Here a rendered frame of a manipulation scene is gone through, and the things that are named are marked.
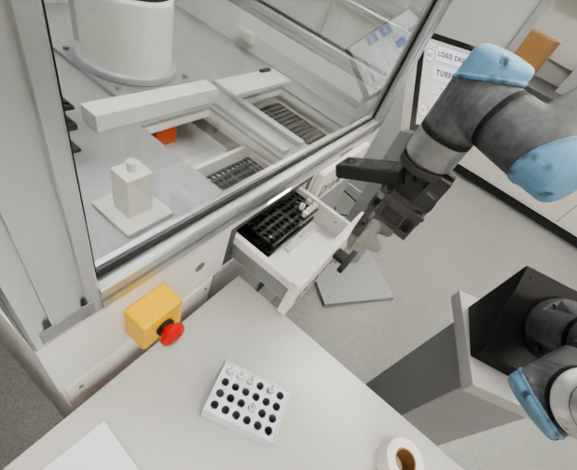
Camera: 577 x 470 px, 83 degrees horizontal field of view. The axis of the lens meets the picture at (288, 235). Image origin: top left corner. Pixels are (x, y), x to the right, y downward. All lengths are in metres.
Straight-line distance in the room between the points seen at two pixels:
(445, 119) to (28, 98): 0.42
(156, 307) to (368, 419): 0.44
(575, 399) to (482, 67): 0.51
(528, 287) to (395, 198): 0.50
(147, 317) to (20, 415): 1.00
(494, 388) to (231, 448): 0.61
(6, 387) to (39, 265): 1.17
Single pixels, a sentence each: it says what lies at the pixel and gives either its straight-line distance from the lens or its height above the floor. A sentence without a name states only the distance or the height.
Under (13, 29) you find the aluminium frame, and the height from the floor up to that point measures 1.27.
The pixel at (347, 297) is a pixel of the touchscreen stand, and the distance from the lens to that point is 1.80.
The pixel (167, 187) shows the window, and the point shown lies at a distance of 0.42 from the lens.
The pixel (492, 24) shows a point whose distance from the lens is 2.14.
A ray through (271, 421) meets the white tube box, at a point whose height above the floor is 0.77.
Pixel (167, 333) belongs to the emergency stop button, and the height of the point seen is 0.89.
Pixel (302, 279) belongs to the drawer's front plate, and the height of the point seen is 0.93.
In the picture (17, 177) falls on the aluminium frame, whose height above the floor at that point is 1.18.
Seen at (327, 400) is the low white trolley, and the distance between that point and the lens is 0.69.
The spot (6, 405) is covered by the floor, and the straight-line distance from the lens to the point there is 1.50.
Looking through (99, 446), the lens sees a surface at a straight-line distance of 0.61.
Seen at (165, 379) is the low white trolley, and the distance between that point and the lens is 0.64.
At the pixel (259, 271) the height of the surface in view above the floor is 0.86.
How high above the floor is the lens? 1.37
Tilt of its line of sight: 44 degrees down
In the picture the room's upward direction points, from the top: 25 degrees clockwise
